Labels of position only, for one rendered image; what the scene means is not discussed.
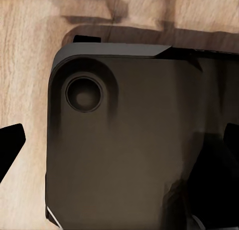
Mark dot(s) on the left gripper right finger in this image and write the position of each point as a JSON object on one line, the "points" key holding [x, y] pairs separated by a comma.
{"points": [[231, 139]]}

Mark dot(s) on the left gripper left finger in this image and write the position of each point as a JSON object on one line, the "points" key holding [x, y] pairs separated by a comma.
{"points": [[12, 139]]}

